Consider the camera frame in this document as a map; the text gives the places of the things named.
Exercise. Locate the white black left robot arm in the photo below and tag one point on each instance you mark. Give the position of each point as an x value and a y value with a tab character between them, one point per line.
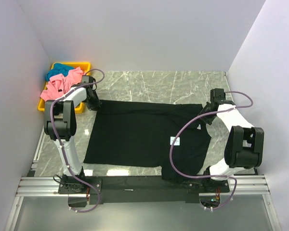
61	126

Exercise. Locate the pink t shirt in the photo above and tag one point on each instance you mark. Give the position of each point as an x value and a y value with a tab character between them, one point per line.
59	84

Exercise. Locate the teal blue t shirt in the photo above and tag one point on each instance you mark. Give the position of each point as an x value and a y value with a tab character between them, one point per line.
58	68

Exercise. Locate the black t shirt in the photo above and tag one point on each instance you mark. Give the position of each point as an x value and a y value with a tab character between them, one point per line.
150	135

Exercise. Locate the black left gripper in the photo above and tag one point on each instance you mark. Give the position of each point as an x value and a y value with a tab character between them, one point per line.
96	105

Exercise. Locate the aluminium extrusion rail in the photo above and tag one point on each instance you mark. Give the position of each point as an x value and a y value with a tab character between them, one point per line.
46	186

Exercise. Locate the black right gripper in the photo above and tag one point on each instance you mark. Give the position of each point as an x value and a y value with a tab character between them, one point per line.
208	121

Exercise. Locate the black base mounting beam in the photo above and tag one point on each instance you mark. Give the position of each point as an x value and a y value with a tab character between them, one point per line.
136	189

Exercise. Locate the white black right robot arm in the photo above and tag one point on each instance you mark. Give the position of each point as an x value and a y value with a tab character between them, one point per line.
244	147

